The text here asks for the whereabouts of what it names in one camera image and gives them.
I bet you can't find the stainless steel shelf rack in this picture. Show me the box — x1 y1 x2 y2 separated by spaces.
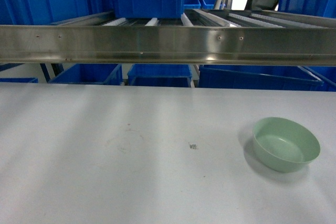
1 9 335 66

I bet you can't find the light green bowl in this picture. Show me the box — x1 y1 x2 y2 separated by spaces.
252 117 321 173

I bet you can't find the blue bin below centre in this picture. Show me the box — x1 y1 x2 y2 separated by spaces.
128 64 192 88

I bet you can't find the blue bin below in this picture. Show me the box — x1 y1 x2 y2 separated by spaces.
128 64 192 88
49 63 123 86
198 65 324 91

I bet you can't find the small qr code sticker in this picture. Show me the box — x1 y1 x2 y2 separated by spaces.
189 144 197 150

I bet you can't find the blue bin below right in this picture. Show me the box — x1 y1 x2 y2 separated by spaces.
198 65 324 91

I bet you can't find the blue bin below left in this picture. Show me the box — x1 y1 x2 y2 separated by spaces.
49 63 123 86

